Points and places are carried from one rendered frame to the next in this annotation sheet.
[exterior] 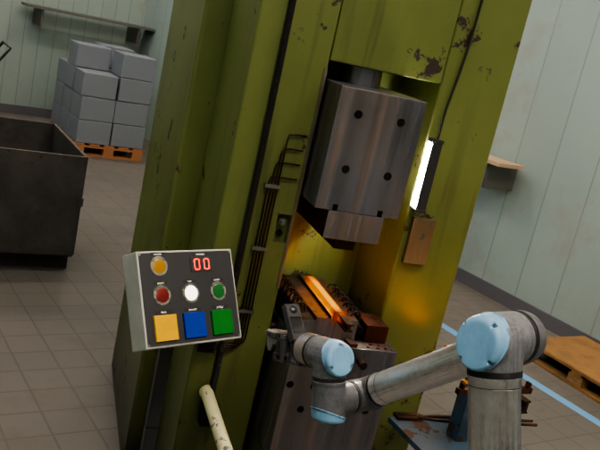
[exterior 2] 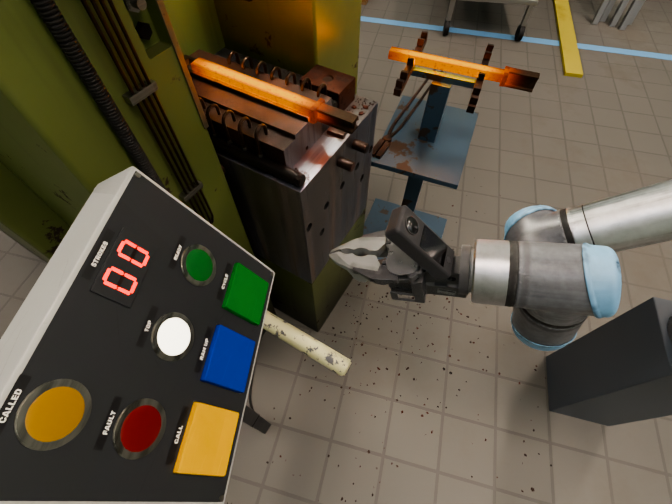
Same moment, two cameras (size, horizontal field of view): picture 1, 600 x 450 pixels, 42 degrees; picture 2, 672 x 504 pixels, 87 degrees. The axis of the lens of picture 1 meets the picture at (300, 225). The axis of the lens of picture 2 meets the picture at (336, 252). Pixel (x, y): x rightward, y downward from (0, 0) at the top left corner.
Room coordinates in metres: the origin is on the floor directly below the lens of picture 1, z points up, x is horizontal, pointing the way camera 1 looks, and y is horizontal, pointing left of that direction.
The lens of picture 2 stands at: (1.93, 0.21, 1.50)
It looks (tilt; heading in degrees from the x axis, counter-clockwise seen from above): 58 degrees down; 320
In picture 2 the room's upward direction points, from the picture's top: straight up
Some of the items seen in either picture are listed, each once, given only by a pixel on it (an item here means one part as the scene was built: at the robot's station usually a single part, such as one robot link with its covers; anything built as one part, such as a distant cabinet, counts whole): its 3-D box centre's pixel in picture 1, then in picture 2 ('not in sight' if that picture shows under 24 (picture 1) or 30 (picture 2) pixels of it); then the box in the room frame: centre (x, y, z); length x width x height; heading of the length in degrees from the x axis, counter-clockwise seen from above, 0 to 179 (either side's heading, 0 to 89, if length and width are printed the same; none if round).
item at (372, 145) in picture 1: (361, 145); not in sight; (2.70, -0.15, 1.56); 0.42 x 0.39 x 0.40; 19
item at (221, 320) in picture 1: (221, 321); (245, 294); (2.20, 0.17, 1.01); 0.07 x 0.05 x 0.07; 134
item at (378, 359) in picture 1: (309, 369); (266, 167); (2.71, -0.16, 0.69); 0.56 x 0.38 x 0.45; 19
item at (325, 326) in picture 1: (312, 304); (239, 104); (2.69, -0.11, 0.96); 0.42 x 0.20 x 0.09; 19
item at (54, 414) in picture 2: (158, 265); (56, 413); (2.13, 0.37, 1.16); 0.05 x 0.03 x 0.04; 109
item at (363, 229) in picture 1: (333, 210); not in sight; (2.69, -0.11, 1.32); 0.42 x 0.20 x 0.10; 19
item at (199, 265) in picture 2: (218, 290); (199, 265); (2.24, 0.20, 1.09); 0.05 x 0.03 x 0.04; 109
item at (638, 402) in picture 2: not in sight; (627, 371); (1.53, -0.72, 0.30); 0.22 x 0.22 x 0.60; 35
